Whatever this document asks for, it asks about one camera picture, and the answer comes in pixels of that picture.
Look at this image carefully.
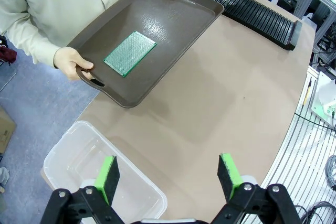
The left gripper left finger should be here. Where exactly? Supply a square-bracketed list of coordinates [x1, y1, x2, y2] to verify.
[39, 155, 127, 224]

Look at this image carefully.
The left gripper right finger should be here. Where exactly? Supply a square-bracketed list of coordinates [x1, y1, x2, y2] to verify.
[209, 153, 301, 224]

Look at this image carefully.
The dark brown serving tray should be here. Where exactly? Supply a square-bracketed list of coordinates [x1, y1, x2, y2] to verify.
[67, 0, 225, 109]

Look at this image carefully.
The person's right forearm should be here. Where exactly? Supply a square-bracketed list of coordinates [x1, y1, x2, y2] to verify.
[0, 11, 61, 67]

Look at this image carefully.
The person's right hand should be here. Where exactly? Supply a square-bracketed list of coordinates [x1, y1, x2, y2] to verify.
[53, 47, 95, 82]

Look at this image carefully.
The clear plastic box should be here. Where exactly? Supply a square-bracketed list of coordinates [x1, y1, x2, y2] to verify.
[43, 120, 168, 222]

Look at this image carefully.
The black slotted PCB rack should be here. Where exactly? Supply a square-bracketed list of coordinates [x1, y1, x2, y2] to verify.
[201, 0, 303, 51]

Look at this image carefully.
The grey cloth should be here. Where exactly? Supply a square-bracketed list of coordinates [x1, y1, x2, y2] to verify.
[0, 167, 11, 194]

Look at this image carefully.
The large cardboard box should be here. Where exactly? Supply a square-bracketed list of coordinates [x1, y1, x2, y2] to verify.
[0, 107, 17, 154]

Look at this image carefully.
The yellow black pen tool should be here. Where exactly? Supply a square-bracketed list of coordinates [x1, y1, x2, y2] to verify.
[302, 77, 313, 106]

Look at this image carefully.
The red black backpack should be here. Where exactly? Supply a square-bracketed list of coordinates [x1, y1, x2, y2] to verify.
[0, 37, 18, 65]

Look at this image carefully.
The aluminium profile frame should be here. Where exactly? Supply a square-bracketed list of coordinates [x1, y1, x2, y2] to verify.
[296, 0, 336, 41]

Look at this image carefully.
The grey cable coil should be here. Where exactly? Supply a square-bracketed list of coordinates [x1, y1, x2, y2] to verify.
[324, 155, 336, 190]

